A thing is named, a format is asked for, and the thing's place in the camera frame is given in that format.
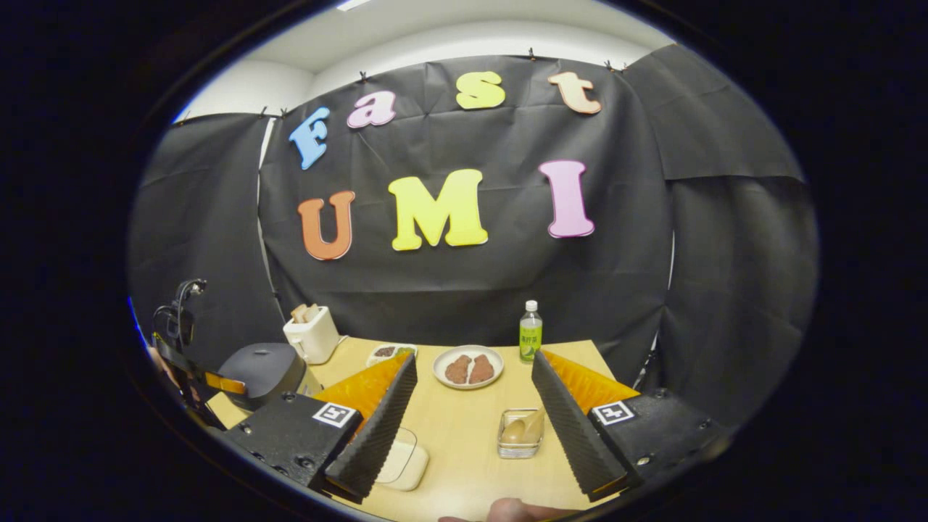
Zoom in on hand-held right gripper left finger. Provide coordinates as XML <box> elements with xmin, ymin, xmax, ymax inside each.
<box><xmin>221</xmin><ymin>352</ymin><xmax>419</xmax><ymax>503</ymax></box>

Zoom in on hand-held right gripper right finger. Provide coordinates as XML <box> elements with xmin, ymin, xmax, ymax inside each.
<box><xmin>531</xmin><ymin>350</ymin><xmax>729</xmax><ymax>502</ymax></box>

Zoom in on black and silver rice cooker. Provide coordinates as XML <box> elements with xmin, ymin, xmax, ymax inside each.
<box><xmin>217</xmin><ymin>343</ymin><xmax>324</xmax><ymax>412</ymax></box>

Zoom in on wooden spoon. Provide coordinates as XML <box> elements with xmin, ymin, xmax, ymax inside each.
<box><xmin>502</xmin><ymin>410</ymin><xmax>544</xmax><ymax>444</ymax></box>

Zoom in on clear box of white rice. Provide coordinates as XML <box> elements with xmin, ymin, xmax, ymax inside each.
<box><xmin>376</xmin><ymin>426</ymin><xmax>430</xmax><ymax>492</ymax></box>

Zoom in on metal wire chopstick holder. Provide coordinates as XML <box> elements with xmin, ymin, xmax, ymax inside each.
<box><xmin>497</xmin><ymin>407</ymin><xmax>544</xmax><ymax>460</ymax></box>

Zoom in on white divided dish of beans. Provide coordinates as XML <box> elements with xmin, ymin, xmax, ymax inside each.
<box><xmin>366</xmin><ymin>344</ymin><xmax>418</xmax><ymax>367</ymax></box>

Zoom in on white toaster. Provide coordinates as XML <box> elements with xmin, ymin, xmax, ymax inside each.
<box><xmin>283</xmin><ymin>304</ymin><xmax>341</xmax><ymax>365</ymax></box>

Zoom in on green tea bottle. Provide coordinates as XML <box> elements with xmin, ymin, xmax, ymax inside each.
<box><xmin>519</xmin><ymin>300</ymin><xmax>544</xmax><ymax>364</ymax></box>

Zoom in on white round plate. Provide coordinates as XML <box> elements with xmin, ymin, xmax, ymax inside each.
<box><xmin>433</xmin><ymin>345</ymin><xmax>505</xmax><ymax>391</ymax></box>

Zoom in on black backdrop cloth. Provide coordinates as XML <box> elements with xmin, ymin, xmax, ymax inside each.
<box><xmin>127</xmin><ymin>43</ymin><xmax>820</xmax><ymax>428</ymax></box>

